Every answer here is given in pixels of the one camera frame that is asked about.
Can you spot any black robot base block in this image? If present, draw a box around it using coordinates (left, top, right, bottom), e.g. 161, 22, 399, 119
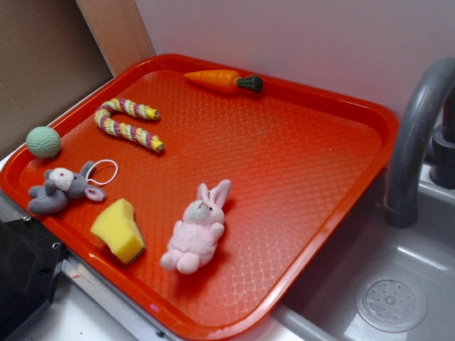
1, 217, 66, 340

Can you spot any red plastic tray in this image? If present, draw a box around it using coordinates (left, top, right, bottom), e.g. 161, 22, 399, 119
1, 55, 398, 340

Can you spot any pink plush bunny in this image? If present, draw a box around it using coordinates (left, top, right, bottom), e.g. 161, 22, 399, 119
160, 180, 232, 274

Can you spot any orange toy carrot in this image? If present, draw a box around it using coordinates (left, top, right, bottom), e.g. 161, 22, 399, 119
183, 69, 263, 94

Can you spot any yellow sponge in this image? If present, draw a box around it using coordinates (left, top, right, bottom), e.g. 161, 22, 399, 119
90, 198, 145, 264

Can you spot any grey plush bunny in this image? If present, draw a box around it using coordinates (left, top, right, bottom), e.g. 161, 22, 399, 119
28, 159, 119, 215

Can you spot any grey toy faucet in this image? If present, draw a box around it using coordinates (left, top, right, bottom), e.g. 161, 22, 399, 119
384, 57, 454, 228

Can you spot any wooden board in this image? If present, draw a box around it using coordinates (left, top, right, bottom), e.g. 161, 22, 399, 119
76, 0, 156, 77

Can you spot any green golf ball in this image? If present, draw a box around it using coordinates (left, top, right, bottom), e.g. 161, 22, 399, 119
26, 126, 61, 158

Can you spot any grey toy sink basin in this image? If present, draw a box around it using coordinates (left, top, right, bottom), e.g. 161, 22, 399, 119
273, 175, 454, 340

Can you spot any brown cardboard panel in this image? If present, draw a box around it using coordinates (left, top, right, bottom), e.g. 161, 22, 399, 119
1, 1, 112, 157

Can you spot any multicolored braided rope toy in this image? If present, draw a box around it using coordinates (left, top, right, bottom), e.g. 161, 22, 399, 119
94, 98, 165, 153

